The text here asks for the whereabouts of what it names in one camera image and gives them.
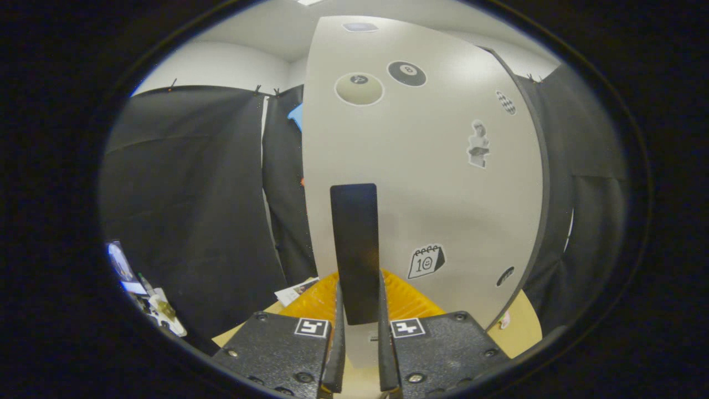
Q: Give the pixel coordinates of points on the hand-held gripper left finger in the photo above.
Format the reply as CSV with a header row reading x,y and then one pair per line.
x,y
337,360

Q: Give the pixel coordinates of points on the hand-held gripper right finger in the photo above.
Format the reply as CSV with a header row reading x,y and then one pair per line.
x,y
388,360

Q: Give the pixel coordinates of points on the beige shoe cabinet door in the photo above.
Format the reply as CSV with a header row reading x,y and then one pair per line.
x,y
432,183

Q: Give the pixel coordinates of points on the white book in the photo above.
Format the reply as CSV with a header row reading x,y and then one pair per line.
x,y
293,292

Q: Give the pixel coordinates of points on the green and pink plush toy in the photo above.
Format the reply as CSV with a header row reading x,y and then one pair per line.
x,y
504,320

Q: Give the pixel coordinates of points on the black backdrop cloth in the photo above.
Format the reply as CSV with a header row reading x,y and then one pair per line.
x,y
183,194

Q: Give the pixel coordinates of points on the row of backdrop clips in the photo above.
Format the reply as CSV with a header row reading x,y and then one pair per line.
x,y
257,88

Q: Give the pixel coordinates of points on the long ceiling light panel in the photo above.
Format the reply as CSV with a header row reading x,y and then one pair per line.
x,y
309,2

